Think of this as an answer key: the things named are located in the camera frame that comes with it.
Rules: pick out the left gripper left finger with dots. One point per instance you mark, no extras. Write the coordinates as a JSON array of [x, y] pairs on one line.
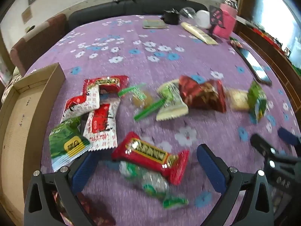
[[40, 206]]

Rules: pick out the red white snack packet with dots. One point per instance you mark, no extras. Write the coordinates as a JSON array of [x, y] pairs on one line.
[[82, 104], [100, 127]]

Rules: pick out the black small cup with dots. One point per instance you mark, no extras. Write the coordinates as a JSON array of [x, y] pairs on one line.
[[171, 17]]

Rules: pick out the red white snack packet lower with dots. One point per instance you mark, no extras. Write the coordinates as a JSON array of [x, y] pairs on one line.
[[100, 127]]

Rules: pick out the white round lid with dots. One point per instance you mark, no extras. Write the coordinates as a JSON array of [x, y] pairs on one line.
[[203, 19]]

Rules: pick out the wooden brick-pattern cabinet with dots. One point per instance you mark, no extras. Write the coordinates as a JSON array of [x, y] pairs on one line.
[[280, 65]]

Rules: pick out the cream lotion tube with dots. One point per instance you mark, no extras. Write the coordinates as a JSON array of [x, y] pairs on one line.
[[198, 33]]

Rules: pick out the black smartphone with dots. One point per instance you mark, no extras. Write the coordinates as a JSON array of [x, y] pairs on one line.
[[254, 66]]

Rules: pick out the red long candy bar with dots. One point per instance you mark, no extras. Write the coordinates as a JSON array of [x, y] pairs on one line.
[[170, 166]]

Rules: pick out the small green booklet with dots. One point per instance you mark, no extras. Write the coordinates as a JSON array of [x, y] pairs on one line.
[[154, 24]]

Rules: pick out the black sofa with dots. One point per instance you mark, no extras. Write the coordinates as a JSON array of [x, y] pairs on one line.
[[128, 7]]

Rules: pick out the dark red foil candy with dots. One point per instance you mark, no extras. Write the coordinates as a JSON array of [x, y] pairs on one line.
[[99, 217]]

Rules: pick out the purple floral tablecloth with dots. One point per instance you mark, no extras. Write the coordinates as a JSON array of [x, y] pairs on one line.
[[121, 46]]

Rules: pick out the brown armchair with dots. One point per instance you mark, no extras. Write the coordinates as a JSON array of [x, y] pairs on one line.
[[36, 42]]

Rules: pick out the pink sleeved bottle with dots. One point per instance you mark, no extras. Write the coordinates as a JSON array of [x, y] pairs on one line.
[[229, 9]]

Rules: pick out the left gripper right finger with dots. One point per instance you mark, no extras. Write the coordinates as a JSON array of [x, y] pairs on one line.
[[256, 206]]

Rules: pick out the leopard print blanket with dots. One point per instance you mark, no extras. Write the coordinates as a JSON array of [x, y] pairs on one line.
[[15, 77]]

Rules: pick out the clear green-end candy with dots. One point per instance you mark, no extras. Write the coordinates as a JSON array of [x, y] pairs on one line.
[[141, 100]]

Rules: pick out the small candies by phone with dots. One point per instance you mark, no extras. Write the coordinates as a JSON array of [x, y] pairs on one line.
[[235, 43]]

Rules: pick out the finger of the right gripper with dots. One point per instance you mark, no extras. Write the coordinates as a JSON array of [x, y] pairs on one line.
[[288, 137], [262, 146]]

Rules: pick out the clear green wrapped candy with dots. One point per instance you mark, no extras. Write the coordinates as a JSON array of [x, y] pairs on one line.
[[153, 184]]

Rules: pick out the clear plastic cup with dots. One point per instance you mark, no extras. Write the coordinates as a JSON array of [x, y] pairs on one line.
[[188, 13]]

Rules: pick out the clear yellow cake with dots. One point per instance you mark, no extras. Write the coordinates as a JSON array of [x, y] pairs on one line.
[[238, 99]]

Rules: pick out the green white snack packet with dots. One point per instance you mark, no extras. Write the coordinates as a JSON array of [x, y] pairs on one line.
[[174, 106]]

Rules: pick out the red candy bar upper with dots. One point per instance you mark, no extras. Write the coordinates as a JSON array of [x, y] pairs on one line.
[[106, 84]]

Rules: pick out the cardboard box tray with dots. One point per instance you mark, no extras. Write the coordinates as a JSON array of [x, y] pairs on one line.
[[25, 114]]

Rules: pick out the green pea snack packet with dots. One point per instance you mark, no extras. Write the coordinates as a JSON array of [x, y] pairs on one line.
[[66, 143]]

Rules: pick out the dark red foil snack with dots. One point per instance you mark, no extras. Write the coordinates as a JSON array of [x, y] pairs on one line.
[[206, 96]]

